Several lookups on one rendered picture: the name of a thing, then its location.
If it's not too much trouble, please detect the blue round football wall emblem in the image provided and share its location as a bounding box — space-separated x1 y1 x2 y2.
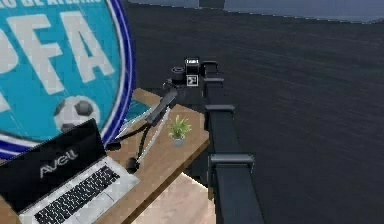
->
0 0 137 161

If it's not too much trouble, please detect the brown wooden table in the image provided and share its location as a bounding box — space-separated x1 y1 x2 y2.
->
0 87 211 224

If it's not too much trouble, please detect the black and silver laptop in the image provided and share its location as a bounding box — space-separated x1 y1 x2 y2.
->
0 117 141 224

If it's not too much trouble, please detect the teal book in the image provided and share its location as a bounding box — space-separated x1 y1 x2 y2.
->
124 98 152 123

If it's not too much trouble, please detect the green houseplant in grey pot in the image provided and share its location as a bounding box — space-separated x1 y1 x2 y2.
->
166 114 193 148

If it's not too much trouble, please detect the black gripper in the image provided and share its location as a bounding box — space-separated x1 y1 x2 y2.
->
106 65 187 175

